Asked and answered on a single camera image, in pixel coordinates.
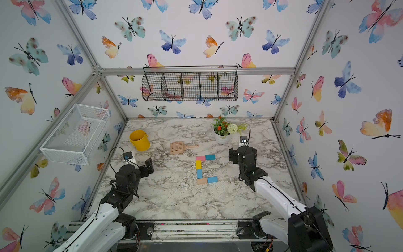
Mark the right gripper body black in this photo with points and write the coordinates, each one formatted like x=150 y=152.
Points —
x=240 y=167

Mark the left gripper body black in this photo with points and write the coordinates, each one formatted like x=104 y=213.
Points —
x=138 y=177

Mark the teal building block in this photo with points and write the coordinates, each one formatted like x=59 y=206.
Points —
x=210 y=157

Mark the light blue building block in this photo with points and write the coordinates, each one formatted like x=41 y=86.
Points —
x=213 y=179

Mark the yellow building block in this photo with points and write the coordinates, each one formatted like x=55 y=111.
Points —
x=198 y=165

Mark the tan building block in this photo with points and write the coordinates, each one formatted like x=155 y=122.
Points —
x=201 y=181

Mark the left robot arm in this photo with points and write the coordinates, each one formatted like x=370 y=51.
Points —
x=109 y=224

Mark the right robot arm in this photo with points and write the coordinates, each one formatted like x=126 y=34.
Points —
x=302 y=228

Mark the white pot artificial flowers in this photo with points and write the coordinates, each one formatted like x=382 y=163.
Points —
x=224 y=129

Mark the beige plastic slotted scoop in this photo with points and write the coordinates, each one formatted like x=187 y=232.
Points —
x=179 y=147

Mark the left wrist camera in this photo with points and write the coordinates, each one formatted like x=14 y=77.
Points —
x=128 y=156

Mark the white mesh wall basket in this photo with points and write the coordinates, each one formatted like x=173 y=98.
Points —
x=73 y=139

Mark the black wire wall basket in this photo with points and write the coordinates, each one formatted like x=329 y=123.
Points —
x=192 y=83

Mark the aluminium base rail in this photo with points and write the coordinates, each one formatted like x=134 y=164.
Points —
x=196 y=230

